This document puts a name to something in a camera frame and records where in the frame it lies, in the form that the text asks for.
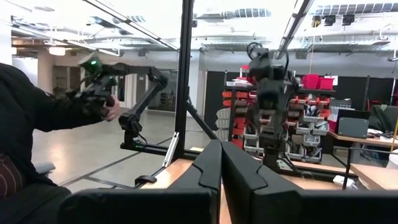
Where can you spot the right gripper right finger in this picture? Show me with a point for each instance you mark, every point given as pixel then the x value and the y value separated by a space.
pixel 242 177

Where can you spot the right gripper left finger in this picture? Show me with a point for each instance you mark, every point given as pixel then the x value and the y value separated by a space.
pixel 205 174

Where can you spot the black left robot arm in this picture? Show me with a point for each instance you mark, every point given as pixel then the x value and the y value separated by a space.
pixel 270 130

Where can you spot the wooden office desk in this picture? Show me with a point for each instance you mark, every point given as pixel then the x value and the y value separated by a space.
pixel 367 141

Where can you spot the red storage bin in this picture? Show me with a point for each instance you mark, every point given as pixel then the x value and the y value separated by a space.
pixel 326 84
pixel 310 81

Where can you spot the silver aluminium bar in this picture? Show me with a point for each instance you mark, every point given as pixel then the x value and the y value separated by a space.
pixel 171 149

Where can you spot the shelving rack with bins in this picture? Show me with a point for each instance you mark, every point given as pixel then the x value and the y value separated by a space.
pixel 236 118

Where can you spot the black table clamp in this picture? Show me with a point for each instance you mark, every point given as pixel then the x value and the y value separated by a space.
pixel 145 179

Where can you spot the grey equipment case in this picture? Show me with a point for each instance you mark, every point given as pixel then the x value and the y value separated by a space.
pixel 353 126

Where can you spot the white lamp power adapter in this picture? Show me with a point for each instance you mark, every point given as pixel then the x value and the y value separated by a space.
pixel 343 182

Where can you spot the person's hand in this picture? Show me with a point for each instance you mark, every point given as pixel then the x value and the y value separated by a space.
pixel 112 109

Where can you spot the person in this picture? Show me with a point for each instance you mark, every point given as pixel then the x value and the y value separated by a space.
pixel 25 109

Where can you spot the black rig frame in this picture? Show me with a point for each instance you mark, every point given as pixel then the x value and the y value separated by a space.
pixel 184 77

